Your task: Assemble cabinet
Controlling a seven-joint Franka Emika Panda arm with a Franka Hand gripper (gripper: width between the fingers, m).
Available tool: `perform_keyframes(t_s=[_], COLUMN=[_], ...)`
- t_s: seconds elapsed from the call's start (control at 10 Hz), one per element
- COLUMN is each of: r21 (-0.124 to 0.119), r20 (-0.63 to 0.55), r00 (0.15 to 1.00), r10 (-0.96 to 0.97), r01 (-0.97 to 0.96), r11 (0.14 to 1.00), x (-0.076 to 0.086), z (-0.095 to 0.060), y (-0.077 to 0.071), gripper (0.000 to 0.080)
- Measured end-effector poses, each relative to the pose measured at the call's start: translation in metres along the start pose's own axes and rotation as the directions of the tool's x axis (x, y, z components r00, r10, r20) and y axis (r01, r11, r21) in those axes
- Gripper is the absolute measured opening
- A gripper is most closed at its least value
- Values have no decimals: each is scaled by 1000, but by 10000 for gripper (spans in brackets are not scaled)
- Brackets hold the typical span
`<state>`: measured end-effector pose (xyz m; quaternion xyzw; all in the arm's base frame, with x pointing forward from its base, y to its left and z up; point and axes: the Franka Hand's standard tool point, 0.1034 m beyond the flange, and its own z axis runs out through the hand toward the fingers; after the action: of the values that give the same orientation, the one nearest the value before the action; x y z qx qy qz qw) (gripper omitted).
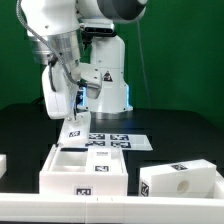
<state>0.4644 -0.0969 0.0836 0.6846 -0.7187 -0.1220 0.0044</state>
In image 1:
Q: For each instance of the white small door panel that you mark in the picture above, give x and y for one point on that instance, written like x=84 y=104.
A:
x=75 y=133

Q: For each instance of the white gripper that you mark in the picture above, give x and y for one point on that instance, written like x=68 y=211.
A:
x=59 y=94

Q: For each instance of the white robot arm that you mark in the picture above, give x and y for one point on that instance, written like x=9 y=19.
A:
x=83 y=56

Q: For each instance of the white cabinet top block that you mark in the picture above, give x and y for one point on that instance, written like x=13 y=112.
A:
x=189 y=179

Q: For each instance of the white block at left edge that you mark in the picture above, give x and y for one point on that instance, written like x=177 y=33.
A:
x=3 y=165

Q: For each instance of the white cabinet door panel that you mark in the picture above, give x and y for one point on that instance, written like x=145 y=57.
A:
x=105 y=160

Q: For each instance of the white cabinet body box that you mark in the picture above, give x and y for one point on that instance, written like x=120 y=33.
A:
x=64 y=173

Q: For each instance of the white flat marker plate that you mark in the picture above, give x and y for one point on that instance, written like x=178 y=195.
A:
x=123 y=141

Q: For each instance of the white front rail bar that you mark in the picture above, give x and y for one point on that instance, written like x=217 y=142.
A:
x=113 y=210

